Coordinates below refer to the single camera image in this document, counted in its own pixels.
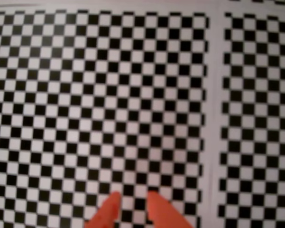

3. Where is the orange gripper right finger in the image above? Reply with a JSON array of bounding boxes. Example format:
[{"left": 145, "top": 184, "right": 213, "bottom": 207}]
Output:
[{"left": 147, "top": 191, "right": 195, "bottom": 228}]

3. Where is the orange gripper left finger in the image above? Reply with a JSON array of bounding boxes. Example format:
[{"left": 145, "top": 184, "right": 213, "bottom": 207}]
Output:
[{"left": 84, "top": 191, "right": 122, "bottom": 228}]

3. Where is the checkerboard paper sheet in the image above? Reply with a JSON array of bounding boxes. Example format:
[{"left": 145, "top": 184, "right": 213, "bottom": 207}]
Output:
[
  {"left": 0, "top": 4, "right": 216, "bottom": 228},
  {"left": 213, "top": 4, "right": 285, "bottom": 228}
]

